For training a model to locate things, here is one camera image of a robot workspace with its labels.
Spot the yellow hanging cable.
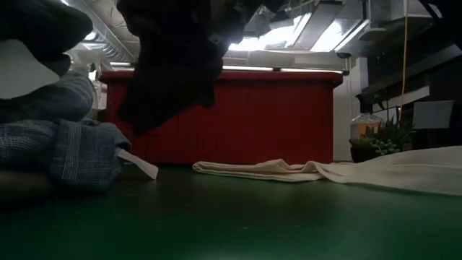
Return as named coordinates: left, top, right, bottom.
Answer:
left=398, top=0, right=409, bottom=122

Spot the red plastic laundry bin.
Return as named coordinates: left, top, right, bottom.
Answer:
left=99, top=70, right=344, bottom=165

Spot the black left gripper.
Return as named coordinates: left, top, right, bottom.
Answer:
left=201, top=0, right=279, bottom=48

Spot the blue striped garment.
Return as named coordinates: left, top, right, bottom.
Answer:
left=0, top=71, right=160, bottom=192

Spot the ceiling light panel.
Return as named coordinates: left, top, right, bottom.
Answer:
left=229, top=14, right=362, bottom=51

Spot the green table mat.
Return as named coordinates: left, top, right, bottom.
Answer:
left=0, top=164, right=462, bottom=260

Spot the small potted succulent plant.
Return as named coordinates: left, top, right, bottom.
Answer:
left=349, top=108, right=415, bottom=163

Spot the white ceiling box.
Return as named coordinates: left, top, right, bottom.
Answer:
left=367, top=0, right=434, bottom=21

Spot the silver ventilation duct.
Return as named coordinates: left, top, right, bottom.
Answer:
left=64, top=0, right=140, bottom=63

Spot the clear spray bottle white head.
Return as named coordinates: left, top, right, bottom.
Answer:
left=66, top=50, right=109, bottom=109

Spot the grey panel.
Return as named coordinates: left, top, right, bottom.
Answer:
left=413, top=100, right=454, bottom=130

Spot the dark green garment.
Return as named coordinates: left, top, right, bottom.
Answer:
left=0, top=0, right=225, bottom=135

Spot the light wooden desk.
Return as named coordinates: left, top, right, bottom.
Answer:
left=222, top=49, right=350, bottom=73

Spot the cream canvas tote bag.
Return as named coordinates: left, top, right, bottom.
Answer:
left=192, top=145, right=462, bottom=197

